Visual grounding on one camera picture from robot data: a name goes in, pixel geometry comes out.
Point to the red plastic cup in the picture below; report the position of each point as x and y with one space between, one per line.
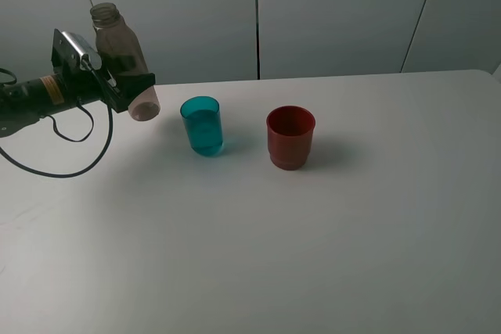
290 132

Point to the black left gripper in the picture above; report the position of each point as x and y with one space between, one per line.
87 86

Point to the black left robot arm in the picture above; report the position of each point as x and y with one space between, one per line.
25 103

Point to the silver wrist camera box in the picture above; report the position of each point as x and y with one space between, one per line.
87 57

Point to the smoky transparent plastic bottle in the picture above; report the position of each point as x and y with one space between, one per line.
122 55

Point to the teal transparent plastic cup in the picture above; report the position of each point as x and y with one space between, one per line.
201 118

